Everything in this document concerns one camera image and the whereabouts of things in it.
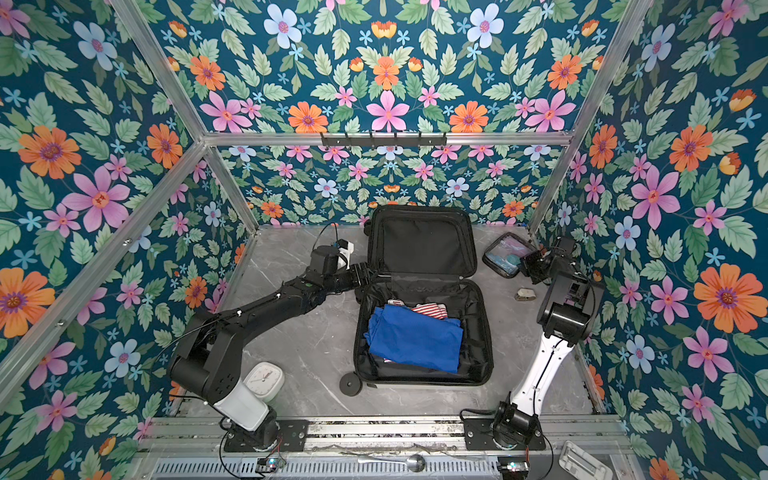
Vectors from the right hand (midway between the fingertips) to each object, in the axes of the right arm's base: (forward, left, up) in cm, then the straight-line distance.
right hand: (522, 259), depth 104 cm
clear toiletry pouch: (+6, +3, -5) cm, 8 cm away
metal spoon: (-59, +39, -2) cm, 71 cm away
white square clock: (-40, +80, -2) cm, 89 cm away
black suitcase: (0, +35, +4) cm, 35 cm away
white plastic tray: (-59, +1, -3) cm, 59 cm away
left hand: (-13, +50, +14) cm, 53 cm away
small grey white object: (-13, +2, -2) cm, 13 cm away
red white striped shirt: (-20, +32, -1) cm, 37 cm away
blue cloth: (-28, +43, +1) cm, 51 cm away
